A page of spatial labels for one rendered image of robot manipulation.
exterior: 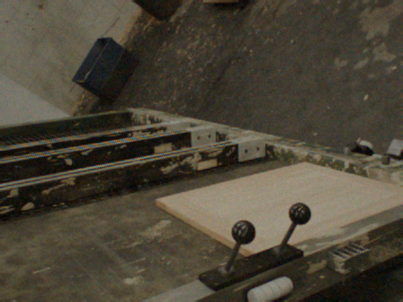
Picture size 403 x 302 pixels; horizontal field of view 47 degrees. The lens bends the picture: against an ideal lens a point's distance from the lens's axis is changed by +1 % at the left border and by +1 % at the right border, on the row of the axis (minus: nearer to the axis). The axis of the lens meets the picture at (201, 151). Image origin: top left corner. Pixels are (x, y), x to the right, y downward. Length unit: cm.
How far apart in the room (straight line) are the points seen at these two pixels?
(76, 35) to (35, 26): 51
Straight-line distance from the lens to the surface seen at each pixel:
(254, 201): 121
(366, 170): 142
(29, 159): 164
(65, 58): 626
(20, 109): 476
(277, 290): 81
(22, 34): 613
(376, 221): 106
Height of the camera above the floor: 201
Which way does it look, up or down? 34 degrees down
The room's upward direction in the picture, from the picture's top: 55 degrees counter-clockwise
